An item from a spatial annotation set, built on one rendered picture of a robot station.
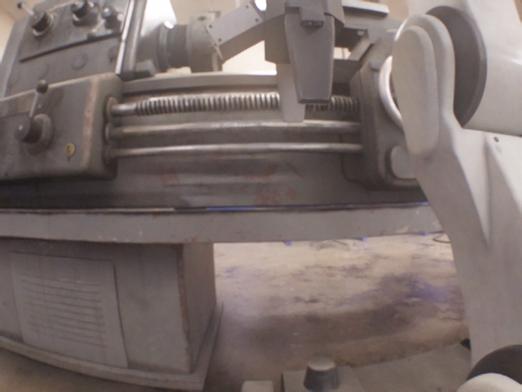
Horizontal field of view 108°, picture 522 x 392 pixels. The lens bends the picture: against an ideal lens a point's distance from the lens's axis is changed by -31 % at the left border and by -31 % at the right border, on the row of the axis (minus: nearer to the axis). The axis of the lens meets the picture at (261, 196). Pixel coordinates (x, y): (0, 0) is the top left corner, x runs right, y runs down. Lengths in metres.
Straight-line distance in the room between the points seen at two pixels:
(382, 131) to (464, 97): 0.37
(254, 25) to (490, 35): 0.22
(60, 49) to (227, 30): 0.85
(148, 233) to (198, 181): 0.22
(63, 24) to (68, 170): 0.59
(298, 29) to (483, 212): 0.21
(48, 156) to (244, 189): 0.50
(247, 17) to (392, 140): 0.46
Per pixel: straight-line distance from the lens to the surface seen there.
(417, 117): 0.29
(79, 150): 0.66
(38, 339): 0.98
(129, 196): 0.77
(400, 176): 0.60
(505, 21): 0.36
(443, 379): 0.49
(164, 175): 0.74
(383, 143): 0.62
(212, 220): 0.53
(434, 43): 0.29
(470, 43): 0.29
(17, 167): 0.79
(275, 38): 0.23
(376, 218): 0.59
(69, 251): 0.79
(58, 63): 1.01
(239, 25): 0.24
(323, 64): 0.18
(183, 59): 1.07
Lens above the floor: 0.47
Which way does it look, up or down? 3 degrees up
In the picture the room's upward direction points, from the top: 1 degrees counter-clockwise
